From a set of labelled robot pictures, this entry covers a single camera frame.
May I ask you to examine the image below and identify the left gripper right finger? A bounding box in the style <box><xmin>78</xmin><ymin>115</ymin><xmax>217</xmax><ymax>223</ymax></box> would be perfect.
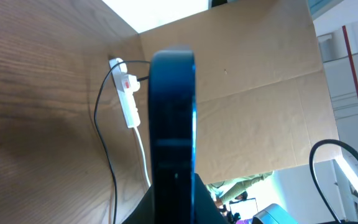
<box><xmin>194</xmin><ymin>174</ymin><xmax>227</xmax><ymax>224</ymax></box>

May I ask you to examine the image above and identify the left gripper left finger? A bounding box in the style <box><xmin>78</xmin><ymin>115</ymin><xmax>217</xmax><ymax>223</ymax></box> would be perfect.
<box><xmin>122</xmin><ymin>185</ymin><xmax>153</xmax><ymax>224</ymax></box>

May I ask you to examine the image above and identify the blue screen Galaxy smartphone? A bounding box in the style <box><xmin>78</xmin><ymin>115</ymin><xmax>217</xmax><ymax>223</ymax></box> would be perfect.
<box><xmin>148</xmin><ymin>48</ymin><xmax>197</xmax><ymax>223</ymax></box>

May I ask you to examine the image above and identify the black USB charging cable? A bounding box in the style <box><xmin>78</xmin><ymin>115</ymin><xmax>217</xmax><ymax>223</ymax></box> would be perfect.
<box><xmin>93</xmin><ymin>60</ymin><xmax>151</xmax><ymax>224</ymax></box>

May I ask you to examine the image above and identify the white charger adapter plug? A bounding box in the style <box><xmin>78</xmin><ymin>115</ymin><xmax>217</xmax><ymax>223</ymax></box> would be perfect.
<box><xmin>121</xmin><ymin>74</ymin><xmax>140</xmax><ymax>94</ymax></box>

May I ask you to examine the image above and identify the person in background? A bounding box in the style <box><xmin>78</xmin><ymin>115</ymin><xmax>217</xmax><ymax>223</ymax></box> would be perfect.
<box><xmin>205</xmin><ymin>171</ymin><xmax>273</xmax><ymax>216</ymax></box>

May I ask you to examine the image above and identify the white laptop screen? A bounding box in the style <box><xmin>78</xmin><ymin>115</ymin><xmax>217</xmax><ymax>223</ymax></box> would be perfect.
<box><xmin>229</xmin><ymin>198</ymin><xmax>259</xmax><ymax>224</ymax></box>

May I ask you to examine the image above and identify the white power strip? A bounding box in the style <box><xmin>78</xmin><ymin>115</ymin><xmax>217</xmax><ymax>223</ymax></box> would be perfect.
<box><xmin>109</xmin><ymin>58</ymin><xmax>140</xmax><ymax>128</ymax></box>

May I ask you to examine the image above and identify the brown cardboard board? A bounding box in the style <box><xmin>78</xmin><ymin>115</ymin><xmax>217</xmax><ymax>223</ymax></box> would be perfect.
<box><xmin>140</xmin><ymin>0</ymin><xmax>338</xmax><ymax>184</ymax></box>

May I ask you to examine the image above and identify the white power strip cord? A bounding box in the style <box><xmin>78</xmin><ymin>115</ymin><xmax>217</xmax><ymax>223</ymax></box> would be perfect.
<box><xmin>132</xmin><ymin>126</ymin><xmax>152</xmax><ymax>187</ymax></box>

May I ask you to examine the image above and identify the black left camera cable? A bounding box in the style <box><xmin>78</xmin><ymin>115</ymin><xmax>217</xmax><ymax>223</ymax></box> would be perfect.
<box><xmin>308</xmin><ymin>139</ymin><xmax>358</xmax><ymax>224</ymax></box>

